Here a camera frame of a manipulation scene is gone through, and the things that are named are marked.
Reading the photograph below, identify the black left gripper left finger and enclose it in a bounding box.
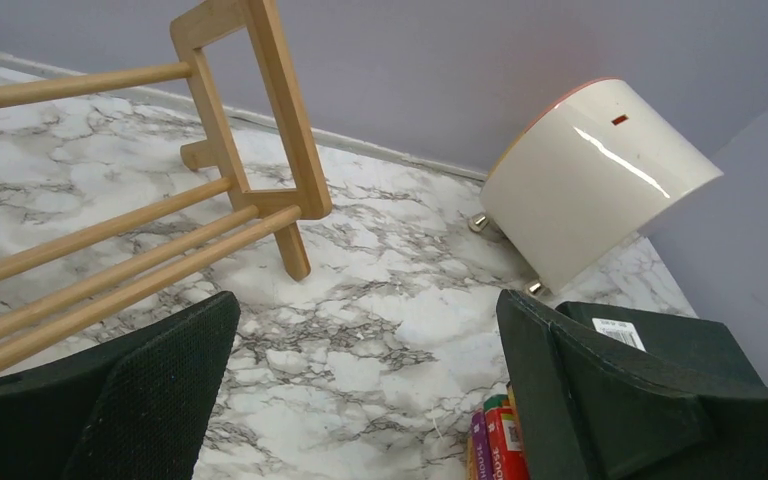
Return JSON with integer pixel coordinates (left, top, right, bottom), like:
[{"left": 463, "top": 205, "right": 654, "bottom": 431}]
[{"left": 0, "top": 291, "right": 240, "bottom": 479}]

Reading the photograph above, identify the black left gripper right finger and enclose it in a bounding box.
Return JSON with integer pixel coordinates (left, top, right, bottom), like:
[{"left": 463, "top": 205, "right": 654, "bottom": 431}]
[{"left": 496, "top": 290, "right": 768, "bottom": 479}]

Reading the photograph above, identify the wooden dowel rack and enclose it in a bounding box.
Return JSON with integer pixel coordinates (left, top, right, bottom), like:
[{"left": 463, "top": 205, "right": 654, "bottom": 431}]
[{"left": 0, "top": 0, "right": 334, "bottom": 391}]

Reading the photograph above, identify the purple spine paperback book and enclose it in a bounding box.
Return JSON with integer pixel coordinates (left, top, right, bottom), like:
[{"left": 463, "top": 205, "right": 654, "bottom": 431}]
[{"left": 470, "top": 410, "right": 493, "bottom": 480}]

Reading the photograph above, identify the red spine paperback book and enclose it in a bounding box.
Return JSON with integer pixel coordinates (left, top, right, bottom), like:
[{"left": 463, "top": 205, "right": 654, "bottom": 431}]
[{"left": 483, "top": 394, "right": 530, "bottom": 480}]

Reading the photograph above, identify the cream cylindrical lamp shade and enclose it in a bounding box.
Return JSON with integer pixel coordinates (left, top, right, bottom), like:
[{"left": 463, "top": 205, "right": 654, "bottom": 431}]
[{"left": 469, "top": 77, "right": 723, "bottom": 293}]

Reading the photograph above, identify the dark green hardcover book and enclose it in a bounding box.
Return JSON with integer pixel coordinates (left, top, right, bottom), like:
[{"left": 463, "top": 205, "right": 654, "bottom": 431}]
[{"left": 555, "top": 301, "right": 763, "bottom": 385}]

